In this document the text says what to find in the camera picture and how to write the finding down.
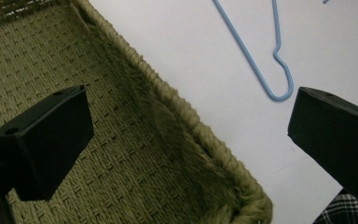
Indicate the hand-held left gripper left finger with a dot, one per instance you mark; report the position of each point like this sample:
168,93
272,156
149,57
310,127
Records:
48,146

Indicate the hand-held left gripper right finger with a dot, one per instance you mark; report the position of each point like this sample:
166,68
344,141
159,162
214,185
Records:
338,137

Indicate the woven straw basket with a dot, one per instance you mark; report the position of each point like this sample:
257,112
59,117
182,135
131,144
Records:
105,140

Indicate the black white plaid cloth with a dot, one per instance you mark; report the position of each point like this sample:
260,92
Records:
348,210

